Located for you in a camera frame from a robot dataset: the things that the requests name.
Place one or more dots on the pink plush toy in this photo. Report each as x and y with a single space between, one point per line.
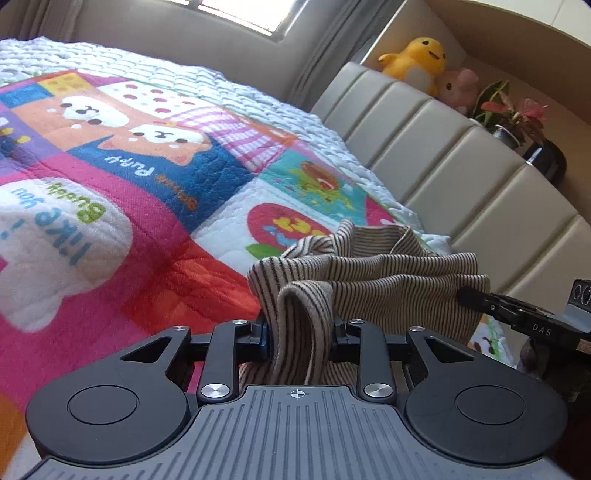
458 87

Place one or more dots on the black round pot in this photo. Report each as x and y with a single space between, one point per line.
547 157

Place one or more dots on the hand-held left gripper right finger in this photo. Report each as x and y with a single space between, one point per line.
342 340

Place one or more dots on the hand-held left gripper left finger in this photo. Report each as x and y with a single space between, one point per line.
262 342

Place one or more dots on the colourful printed quilt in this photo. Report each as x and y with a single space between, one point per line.
152 175

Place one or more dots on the beige padded headboard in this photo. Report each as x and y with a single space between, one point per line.
466 175

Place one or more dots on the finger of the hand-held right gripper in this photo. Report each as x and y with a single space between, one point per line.
489 304

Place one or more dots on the striped beige garment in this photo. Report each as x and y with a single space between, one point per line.
369 281

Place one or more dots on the yellow duck plush toy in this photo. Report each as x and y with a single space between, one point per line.
415 60

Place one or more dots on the window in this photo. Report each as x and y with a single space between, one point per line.
240 16

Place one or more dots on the grey curtain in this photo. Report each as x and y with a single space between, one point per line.
323 50

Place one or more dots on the potted plant with red leaves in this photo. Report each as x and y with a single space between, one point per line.
510 115

